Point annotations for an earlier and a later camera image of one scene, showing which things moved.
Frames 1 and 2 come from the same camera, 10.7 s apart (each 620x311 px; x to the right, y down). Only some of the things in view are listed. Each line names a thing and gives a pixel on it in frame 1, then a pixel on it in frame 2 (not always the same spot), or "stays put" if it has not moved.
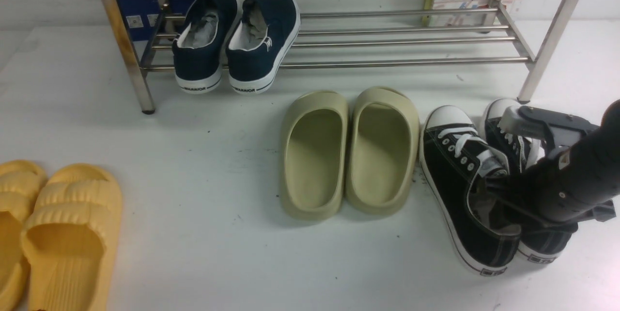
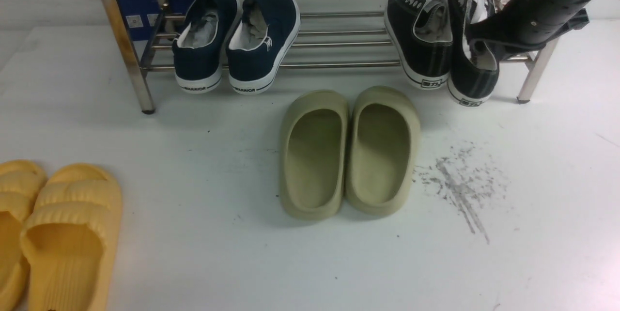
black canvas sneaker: [538, 243] -> [473, 76]
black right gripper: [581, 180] -> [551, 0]
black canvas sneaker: [457, 161] -> [419, 21]
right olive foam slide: [381, 162] stays put
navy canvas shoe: [199, 47] stays put
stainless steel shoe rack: [262, 23] stays put
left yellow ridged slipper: [21, 180] stays put
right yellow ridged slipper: [69, 239] stays put
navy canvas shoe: [263, 41] stays put
